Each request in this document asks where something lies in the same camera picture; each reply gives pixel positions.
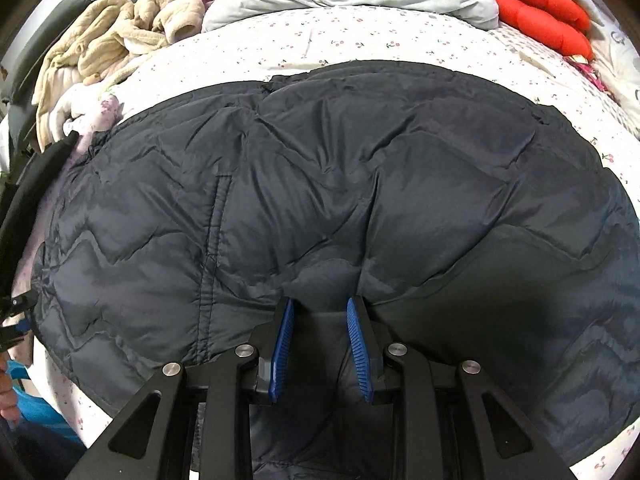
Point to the white crumpled garment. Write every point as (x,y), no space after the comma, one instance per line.
(85,110)

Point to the black padded chair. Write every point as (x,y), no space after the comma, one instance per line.
(30,50)

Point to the black quilted jacket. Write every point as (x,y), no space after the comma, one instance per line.
(350,185)

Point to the blue cloth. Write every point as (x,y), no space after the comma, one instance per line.
(40,405)

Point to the person's left hand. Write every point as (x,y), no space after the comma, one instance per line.
(7,390)

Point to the black cloth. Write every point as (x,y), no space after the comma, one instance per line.
(50,157)

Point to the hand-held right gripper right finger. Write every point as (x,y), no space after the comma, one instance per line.
(361,355)

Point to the small pink patterned pouch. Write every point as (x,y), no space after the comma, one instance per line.
(587,70)

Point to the beige fleece robe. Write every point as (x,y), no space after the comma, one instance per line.
(100,40)

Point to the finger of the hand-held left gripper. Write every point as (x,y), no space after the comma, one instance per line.
(17,332)

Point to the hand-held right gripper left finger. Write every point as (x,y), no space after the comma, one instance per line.
(280,355)

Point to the person's dark trousers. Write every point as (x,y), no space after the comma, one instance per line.
(45,455)

